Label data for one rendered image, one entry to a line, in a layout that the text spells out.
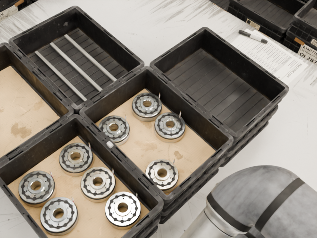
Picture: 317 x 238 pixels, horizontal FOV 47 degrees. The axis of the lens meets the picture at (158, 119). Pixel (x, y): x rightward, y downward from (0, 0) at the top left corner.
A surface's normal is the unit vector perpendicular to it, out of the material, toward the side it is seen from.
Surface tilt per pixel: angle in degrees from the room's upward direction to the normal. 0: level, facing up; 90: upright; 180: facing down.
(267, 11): 0
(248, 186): 39
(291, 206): 21
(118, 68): 0
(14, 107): 0
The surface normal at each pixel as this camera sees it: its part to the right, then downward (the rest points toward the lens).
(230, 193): -0.65, -0.31
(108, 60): 0.07, -0.55
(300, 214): -0.26, -0.41
